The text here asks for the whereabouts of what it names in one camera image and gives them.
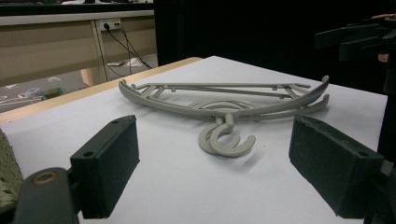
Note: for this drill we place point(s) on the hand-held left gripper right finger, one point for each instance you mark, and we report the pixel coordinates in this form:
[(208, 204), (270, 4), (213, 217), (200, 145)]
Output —
[(336, 168)]

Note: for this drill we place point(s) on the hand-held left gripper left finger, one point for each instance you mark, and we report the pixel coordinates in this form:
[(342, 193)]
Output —
[(106, 168)]

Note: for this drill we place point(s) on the grey plastic clothes hanger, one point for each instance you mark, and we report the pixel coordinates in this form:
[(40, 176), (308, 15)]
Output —
[(311, 109), (162, 104)]

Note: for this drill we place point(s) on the green woven basket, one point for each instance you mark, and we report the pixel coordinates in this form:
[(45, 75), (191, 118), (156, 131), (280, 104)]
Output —
[(7, 174)]

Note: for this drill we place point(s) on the white table mat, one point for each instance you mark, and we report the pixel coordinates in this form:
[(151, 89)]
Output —
[(186, 186)]

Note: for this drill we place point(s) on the black curtain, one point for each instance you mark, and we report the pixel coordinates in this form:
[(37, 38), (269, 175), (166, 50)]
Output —
[(249, 28)]

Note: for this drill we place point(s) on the white paper scrap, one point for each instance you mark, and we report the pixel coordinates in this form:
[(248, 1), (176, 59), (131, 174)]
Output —
[(127, 62)]

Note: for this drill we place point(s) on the beige wooden shelf unit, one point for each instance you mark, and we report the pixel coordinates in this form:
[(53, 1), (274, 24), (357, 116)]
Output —
[(46, 53)]

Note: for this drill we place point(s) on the white power socket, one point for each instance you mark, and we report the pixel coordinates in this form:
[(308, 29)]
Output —
[(109, 23)]

